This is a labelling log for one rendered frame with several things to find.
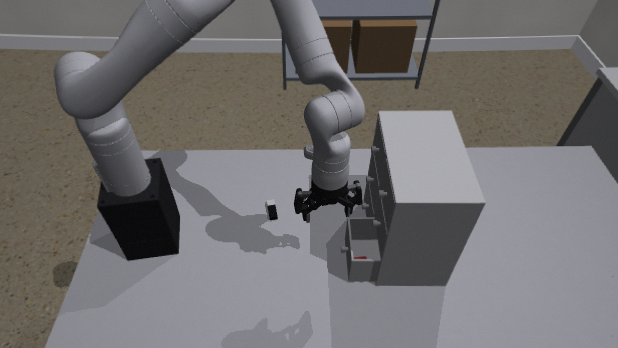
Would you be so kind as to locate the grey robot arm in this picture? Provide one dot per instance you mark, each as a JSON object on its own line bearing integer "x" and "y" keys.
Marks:
{"x": 157, "y": 29}

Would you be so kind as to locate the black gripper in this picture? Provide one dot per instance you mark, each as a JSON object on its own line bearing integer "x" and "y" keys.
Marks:
{"x": 326, "y": 197}

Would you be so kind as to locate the grey chest of drawers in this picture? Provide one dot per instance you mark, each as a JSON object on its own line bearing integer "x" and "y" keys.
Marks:
{"x": 438, "y": 199}

